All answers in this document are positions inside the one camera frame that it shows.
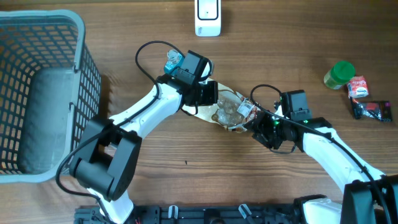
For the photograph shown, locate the blue mouthwash bottle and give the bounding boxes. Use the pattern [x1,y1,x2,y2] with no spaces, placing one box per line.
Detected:
[164,50,184,75]

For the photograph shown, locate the red tissue pack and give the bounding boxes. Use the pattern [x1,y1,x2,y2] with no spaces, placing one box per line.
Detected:
[347,76,369,98]

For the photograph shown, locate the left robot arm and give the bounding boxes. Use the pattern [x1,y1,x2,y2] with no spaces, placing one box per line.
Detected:
[70,51,218,223]

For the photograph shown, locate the black red packaged item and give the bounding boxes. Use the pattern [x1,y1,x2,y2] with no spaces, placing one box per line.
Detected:
[349,97,393,122]

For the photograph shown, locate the green lid jar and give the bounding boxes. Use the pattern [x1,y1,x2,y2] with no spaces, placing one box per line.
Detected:
[323,60,356,90]

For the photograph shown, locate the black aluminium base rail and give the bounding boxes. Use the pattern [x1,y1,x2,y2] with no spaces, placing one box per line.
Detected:
[73,203,312,224]

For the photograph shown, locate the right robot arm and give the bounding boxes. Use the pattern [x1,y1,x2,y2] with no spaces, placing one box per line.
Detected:
[248,90,397,223]

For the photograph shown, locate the grey plastic shopping basket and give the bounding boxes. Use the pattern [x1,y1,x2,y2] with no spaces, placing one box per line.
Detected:
[1,10,101,184]

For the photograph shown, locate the beige plastic pouch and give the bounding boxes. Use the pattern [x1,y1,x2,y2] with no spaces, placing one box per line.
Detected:
[182,83,259,133]

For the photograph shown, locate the white barcode scanner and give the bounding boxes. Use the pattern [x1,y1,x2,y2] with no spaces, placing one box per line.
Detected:
[194,0,221,37]

